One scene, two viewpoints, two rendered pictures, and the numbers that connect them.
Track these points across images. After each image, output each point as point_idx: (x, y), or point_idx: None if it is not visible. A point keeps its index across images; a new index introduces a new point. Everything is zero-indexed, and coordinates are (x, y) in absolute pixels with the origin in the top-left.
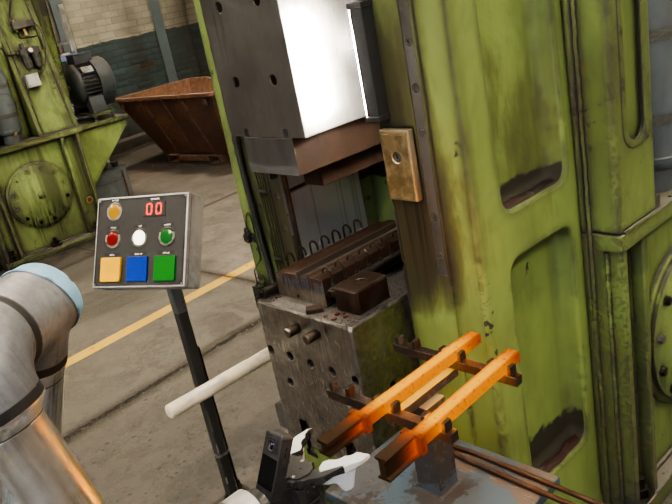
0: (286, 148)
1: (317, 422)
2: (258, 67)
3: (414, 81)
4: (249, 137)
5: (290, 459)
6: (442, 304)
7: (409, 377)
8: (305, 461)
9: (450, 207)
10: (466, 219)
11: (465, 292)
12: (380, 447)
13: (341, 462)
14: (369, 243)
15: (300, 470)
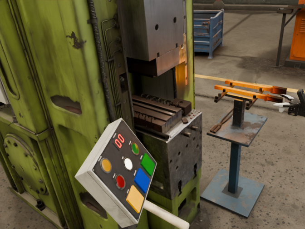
0: (176, 52)
1: (185, 173)
2: (169, 15)
3: (184, 14)
4: (159, 57)
5: (292, 102)
6: (185, 96)
7: (243, 91)
8: (292, 100)
9: (188, 58)
10: (192, 59)
11: (189, 86)
12: (222, 136)
13: (288, 96)
14: (145, 102)
15: (296, 100)
